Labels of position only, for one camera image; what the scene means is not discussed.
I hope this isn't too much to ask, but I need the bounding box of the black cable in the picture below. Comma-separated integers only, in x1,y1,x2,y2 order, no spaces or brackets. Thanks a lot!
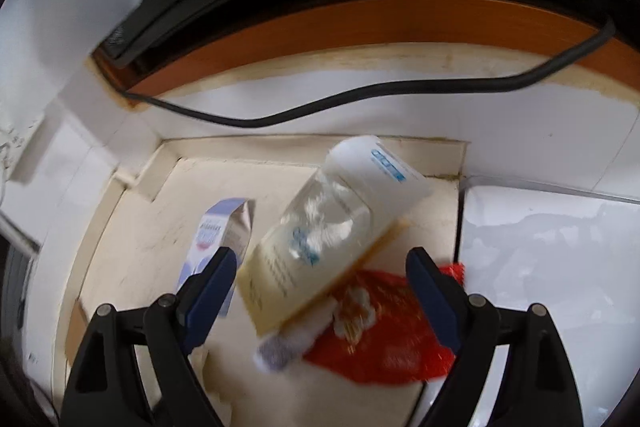
122,14,616,128

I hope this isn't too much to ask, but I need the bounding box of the yellow white box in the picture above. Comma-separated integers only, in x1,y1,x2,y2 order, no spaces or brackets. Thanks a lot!
235,135,435,335

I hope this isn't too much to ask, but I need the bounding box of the red packet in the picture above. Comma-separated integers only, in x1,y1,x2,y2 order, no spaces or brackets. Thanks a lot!
302,263,466,385

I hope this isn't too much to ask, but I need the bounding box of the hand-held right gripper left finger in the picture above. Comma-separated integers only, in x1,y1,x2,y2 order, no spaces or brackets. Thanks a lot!
60,246,238,427

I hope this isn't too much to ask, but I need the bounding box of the small blue white box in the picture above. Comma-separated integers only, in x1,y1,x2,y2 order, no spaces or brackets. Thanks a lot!
175,198,258,318

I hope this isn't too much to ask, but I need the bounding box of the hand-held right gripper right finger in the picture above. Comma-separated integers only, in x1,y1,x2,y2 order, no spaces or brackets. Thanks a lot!
405,246,583,427

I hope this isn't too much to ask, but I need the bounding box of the orange wooden frame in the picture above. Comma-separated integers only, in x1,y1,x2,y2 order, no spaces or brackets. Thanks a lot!
95,0,601,108

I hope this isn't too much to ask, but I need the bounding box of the brown cardboard sheet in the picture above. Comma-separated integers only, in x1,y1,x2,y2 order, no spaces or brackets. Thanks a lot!
64,299,90,353

